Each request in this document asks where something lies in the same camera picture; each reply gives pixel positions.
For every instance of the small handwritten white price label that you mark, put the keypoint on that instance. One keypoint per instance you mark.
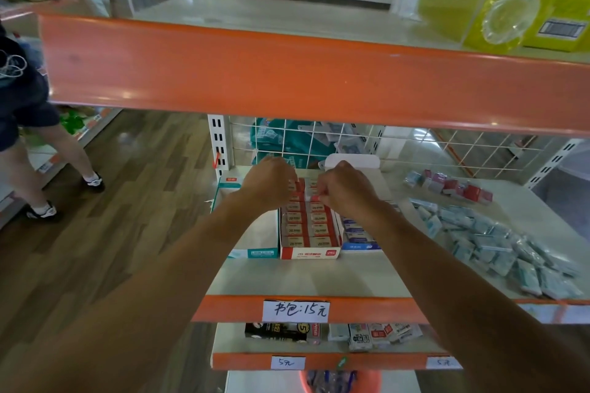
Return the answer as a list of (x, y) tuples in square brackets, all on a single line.
[(287, 363), (443, 363)]

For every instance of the white plastic holder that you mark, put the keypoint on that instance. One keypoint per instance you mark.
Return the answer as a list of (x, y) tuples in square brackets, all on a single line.
[(352, 160)]

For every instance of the black and yellow box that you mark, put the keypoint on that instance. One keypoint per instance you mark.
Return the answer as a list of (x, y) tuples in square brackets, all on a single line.
[(276, 332)]

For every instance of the pile of pale blue packets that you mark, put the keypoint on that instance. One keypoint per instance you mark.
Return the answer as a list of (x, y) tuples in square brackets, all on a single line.
[(498, 247)]

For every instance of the green packaged goods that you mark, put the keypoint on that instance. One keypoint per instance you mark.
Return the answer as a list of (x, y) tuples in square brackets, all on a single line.
[(73, 122)]

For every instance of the stack of teal packages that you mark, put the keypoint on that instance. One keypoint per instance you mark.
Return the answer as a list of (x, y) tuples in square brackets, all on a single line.
[(281, 139)]

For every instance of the clear wrapped packet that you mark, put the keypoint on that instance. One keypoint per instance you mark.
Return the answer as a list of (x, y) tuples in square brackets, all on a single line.
[(405, 333)]

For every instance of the bundle of blue pens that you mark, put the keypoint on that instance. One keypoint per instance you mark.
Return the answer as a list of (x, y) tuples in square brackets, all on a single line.
[(329, 382)]

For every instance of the red and white display box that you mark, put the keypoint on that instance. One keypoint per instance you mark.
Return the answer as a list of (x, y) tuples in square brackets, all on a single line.
[(309, 252)]

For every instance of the pale grey small box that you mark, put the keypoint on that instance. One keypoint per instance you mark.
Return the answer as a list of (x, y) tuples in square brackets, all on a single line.
[(338, 332)]

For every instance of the teal and white carton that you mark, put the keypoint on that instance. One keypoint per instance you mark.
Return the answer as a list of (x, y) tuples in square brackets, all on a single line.
[(258, 236)]

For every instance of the pile of red pink packets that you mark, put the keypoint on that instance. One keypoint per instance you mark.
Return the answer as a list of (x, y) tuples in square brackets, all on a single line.
[(454, 187)]

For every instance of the white printed packet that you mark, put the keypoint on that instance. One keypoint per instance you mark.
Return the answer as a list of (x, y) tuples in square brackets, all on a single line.
[(360, 338)]

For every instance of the rows of red white erasers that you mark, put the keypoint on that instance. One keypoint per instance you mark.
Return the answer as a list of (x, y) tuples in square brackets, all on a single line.
[(306, 224)]

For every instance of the red and white packet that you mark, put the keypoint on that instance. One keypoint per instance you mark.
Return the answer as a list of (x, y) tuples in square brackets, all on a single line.
[(380, 333)]

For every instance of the orange and white shelf rack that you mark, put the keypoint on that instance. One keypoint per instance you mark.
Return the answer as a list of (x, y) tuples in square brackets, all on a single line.
[(276, 79)]

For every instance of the person's left fingers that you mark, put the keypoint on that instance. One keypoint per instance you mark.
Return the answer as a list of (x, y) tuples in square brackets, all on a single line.
[(292, 183)]

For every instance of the person's left hand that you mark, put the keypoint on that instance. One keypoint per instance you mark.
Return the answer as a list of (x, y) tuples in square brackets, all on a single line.
[(267, 183)]

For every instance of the person's right forearm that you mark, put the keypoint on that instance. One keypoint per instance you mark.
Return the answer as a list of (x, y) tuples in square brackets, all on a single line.
[(461, 300)]

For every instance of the large handwritten white price label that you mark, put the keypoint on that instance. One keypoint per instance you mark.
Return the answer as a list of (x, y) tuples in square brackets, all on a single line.
[(296, 311)]

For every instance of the black and white sneaker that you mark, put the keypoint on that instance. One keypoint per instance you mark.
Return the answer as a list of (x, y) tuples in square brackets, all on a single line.
[(42, 212), (94, 182)]

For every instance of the person's left forearm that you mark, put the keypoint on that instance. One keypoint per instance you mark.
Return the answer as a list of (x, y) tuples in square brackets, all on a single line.
[(138, 296)]

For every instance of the blue and white carton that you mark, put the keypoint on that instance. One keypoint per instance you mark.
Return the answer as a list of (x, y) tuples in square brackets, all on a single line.
[(357, 236)]

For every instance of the person's right fingers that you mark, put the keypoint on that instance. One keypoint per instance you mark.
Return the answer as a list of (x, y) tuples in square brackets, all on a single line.
[(322, 187)]

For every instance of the orange plastic bucket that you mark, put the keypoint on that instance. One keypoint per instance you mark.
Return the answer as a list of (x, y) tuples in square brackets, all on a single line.
[(373, 381)]

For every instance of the person's right hand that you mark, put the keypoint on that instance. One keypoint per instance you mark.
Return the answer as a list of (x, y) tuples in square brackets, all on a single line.
[(348, 190)]

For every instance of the low side shelf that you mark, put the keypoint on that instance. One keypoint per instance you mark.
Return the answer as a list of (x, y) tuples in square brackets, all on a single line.
[(32, 162)]

